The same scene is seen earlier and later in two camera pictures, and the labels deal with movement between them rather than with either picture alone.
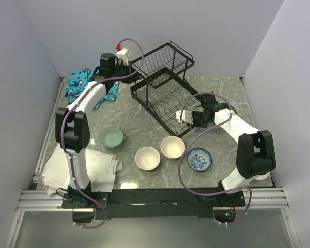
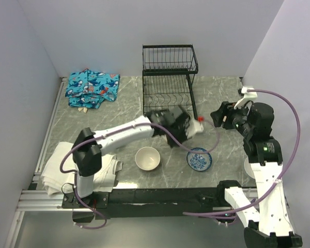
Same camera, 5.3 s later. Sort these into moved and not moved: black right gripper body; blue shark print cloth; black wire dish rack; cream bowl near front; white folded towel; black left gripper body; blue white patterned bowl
Moved: black wire dish rack; black right gripper body; black left gripper body
Not moved: blue shark print cloth; cream bowl near front; blue white patterned bowl; white folded towel
